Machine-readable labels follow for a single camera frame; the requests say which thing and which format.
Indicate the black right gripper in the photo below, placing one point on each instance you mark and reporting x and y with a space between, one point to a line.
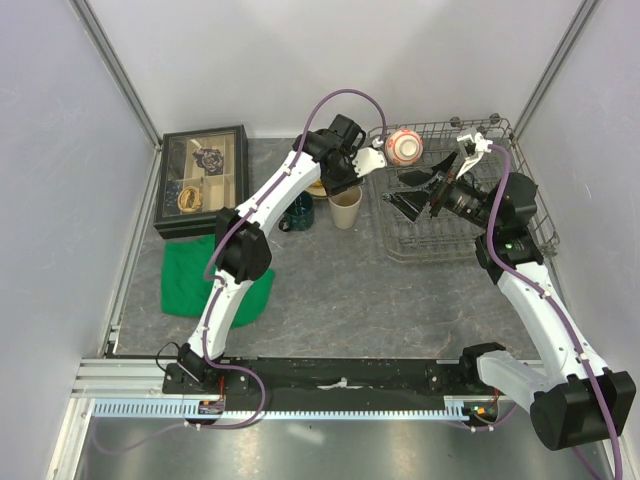
443 185

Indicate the cream bird plate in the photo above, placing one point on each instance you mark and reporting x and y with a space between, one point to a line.
317 190

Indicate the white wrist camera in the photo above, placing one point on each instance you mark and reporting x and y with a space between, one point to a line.
473 145
369 159

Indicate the white slotted cable duct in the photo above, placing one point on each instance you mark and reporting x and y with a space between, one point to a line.
453 410

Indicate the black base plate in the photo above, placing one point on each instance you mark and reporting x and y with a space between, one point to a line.
344 384

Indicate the black framed wooden box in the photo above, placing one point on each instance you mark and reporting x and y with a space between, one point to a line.
201 172

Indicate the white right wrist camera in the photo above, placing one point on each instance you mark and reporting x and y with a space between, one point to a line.
473 145

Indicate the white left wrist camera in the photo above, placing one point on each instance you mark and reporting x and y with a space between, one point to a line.
369 159

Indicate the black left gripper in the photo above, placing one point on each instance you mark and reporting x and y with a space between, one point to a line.
352 180

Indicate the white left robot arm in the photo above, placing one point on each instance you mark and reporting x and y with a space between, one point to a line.
242 254

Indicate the white red patterned bowl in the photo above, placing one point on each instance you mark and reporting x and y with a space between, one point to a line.
403 147

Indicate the beige tall cup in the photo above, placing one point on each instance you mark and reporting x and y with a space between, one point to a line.
344 207

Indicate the grey wire dish rack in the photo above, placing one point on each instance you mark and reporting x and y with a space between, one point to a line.
448 237

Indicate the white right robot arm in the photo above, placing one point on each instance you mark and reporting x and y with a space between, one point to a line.
578 399

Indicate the green cloth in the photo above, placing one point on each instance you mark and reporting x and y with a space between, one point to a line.
185 292

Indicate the dark green mug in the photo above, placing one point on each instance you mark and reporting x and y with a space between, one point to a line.
299 216

